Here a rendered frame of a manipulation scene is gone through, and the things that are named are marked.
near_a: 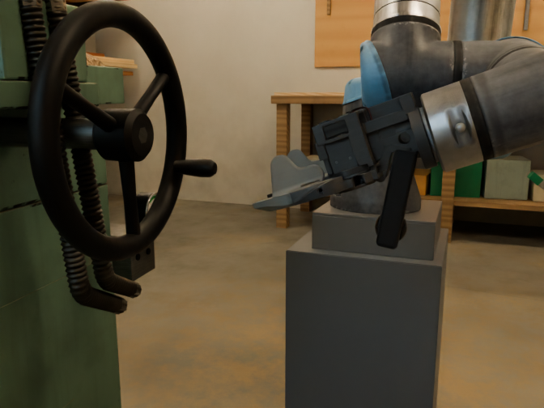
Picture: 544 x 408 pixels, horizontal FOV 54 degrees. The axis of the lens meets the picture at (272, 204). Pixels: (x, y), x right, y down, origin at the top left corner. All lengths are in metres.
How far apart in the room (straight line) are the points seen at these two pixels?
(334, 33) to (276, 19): 0.46
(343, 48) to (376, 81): 3.24
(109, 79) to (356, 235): 0.53
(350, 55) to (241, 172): 1.21
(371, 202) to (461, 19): 0.37
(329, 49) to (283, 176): 3.35
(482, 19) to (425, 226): 0.38
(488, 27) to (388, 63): 0.40
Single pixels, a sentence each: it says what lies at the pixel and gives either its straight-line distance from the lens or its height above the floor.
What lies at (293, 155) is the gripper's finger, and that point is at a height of 0.78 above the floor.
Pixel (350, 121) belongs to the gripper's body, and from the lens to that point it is 0.59.
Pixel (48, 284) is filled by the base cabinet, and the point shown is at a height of 0.59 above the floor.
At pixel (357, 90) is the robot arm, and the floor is 0.86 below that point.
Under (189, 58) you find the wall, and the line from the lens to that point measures 4.37.
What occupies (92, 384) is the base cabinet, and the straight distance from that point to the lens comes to 0.97.
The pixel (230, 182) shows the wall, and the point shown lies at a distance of 4.27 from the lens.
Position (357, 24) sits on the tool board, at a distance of 3.91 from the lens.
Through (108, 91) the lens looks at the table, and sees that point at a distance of 0.93.
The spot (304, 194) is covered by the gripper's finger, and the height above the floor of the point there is 0.75.
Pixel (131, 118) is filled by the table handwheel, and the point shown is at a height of 0.83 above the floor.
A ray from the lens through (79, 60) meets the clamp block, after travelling 0.71.
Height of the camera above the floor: 0.86
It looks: 12 degrees down
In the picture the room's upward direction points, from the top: straight up
